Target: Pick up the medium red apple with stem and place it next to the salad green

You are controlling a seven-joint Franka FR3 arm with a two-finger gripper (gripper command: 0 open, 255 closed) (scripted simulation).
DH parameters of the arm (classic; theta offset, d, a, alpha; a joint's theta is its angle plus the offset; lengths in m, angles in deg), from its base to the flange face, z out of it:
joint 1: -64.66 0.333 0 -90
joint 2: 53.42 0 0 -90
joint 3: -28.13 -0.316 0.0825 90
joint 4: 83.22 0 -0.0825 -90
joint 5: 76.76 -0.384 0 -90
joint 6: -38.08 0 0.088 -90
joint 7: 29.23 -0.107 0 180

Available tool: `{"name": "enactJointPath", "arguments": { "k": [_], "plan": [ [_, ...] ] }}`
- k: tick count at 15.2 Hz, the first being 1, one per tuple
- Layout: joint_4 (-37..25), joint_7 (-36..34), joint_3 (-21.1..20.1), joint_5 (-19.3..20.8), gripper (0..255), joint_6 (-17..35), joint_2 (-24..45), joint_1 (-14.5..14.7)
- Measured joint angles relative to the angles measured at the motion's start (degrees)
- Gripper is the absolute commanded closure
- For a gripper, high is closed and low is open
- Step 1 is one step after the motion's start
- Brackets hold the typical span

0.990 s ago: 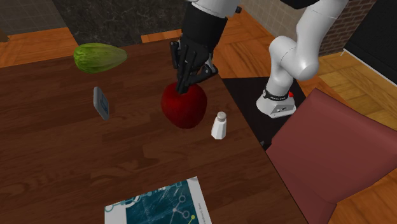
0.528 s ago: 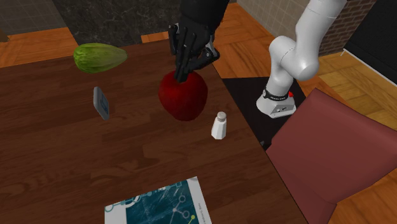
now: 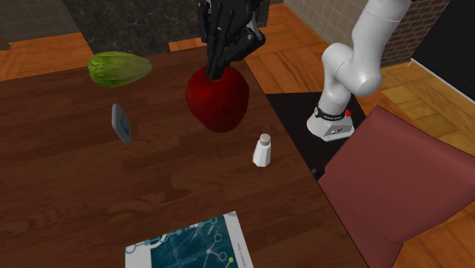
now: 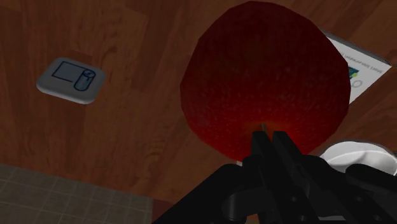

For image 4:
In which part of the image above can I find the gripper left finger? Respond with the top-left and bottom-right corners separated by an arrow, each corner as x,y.
154,130 -> 281,224

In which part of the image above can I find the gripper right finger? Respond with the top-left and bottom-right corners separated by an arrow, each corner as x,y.
271,130 -> 397,224

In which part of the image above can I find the red apple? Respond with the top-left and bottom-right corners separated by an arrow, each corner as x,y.
180,0 -> 352,162

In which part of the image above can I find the white bowl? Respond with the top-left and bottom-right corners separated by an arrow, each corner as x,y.
319,141 -> 397,177

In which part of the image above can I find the white printed booklet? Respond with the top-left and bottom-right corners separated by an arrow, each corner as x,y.
320,29 -> 393,105

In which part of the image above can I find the grey square coaster blue drawing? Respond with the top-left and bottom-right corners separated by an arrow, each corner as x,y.
36,57 -> 107,105

